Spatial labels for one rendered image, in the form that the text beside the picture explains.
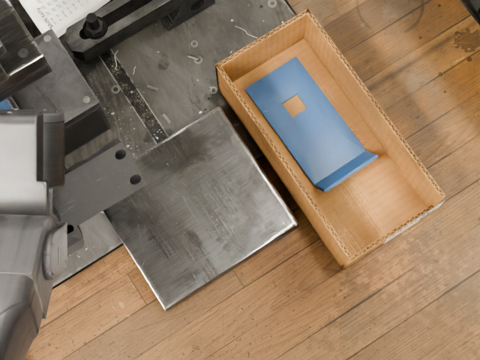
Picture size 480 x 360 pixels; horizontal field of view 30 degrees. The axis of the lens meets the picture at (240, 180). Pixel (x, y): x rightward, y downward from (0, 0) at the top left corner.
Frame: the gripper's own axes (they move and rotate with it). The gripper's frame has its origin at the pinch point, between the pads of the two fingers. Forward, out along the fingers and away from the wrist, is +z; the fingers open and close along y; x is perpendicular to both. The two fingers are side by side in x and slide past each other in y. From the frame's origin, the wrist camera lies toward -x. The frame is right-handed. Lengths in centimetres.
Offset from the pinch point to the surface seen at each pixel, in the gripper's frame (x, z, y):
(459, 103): -46.2, 2.6, -16.1
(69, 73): -10.5, 6.3, 8.2
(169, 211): -12.1, 4.4, -9.6
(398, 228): -31.4, -3.6, -22.2
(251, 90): -27.2, 8.4, -3.5
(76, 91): -10.1, 5.3, 6.3
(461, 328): -31.6, -6.5, -34.4
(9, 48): -6.5, -8.6, 13.2
